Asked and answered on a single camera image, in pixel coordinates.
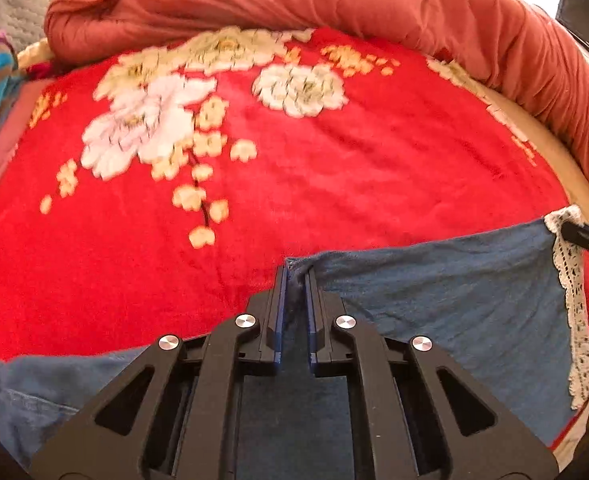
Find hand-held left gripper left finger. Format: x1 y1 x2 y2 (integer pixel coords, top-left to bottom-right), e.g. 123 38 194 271
29 265 289 480

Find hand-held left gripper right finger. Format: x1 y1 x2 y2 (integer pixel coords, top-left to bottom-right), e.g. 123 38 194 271
305 266 560 480

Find blue pants with lace trim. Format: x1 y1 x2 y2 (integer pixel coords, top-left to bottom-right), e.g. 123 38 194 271
0 205 589 480

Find beige bed sheet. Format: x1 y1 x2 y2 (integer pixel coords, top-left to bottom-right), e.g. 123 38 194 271
481 85 589 223

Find red floral blanket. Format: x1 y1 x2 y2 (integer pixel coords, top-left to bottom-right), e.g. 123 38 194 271
0 25 589 453

